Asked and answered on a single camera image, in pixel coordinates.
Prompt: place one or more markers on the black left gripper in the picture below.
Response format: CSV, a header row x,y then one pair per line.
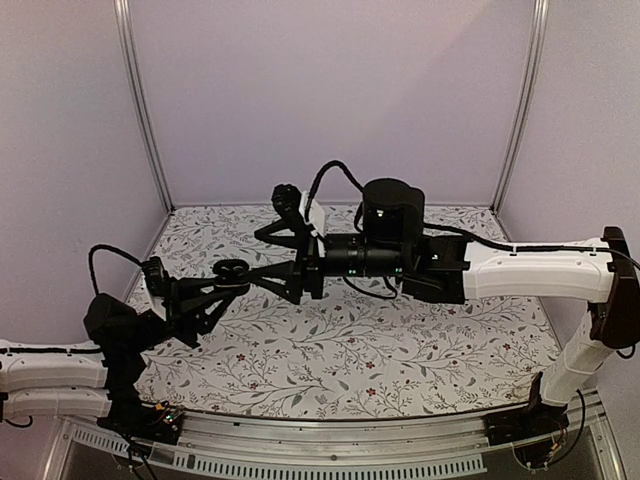
x,y
187,316

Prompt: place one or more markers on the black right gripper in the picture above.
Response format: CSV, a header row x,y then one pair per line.
x,y
289,272

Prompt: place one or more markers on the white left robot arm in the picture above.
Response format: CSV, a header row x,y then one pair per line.
x,y
98,378

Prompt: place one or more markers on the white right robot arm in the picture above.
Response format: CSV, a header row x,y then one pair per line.
x,y
447,265

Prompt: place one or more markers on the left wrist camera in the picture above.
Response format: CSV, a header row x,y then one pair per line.
x,y
156,285

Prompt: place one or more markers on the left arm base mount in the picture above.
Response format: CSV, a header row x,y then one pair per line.
x,y
131,417

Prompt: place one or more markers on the front aluminium rail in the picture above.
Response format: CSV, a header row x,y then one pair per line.
x,y
456,446

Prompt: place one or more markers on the left aluminium frame post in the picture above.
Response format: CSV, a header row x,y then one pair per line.
x,y
124,23

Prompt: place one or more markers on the aluminium frame post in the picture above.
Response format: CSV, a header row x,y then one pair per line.
x,y
124,23
531,69

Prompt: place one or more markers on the right aluminium frame post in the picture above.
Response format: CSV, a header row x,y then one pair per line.
x,y
531,69

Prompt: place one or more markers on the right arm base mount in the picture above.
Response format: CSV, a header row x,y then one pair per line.
x,y
539,427

